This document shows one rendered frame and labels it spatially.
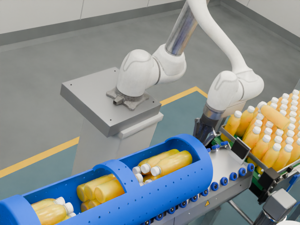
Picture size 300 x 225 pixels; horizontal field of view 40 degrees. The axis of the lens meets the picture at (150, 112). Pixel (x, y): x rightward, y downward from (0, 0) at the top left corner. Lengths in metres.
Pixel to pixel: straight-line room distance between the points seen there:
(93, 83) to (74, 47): 2.45
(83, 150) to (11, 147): 1.02
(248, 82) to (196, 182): 0.48
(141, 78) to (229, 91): 0.56
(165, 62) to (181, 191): 0.73
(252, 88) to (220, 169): 0.60
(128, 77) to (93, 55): 2.55
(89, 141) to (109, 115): 0.35
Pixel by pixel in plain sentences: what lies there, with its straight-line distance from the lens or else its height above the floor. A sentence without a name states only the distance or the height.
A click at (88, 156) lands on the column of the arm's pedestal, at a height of 0.66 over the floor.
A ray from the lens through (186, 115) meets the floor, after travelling 4.13.
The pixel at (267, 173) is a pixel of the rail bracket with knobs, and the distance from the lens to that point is 2.27.
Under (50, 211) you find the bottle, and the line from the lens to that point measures 1.48.
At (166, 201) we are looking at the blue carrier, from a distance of 1.69.
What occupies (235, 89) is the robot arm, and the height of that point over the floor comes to 1.53.
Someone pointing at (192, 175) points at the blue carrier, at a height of 1.18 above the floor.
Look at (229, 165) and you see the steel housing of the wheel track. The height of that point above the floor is 0.93.
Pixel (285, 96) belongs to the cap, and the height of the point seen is 1.10.
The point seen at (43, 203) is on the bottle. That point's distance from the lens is 1.55.
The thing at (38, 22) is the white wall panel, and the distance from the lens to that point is 4.62.
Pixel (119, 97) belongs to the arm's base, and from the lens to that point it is 2.16.
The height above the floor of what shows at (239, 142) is 1.05.
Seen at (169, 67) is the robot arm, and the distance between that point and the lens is 2.17.
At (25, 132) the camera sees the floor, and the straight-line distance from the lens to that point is 3.49.
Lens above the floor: 2.36
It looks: 36 degrees down
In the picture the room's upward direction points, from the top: 19 degrees clockwise
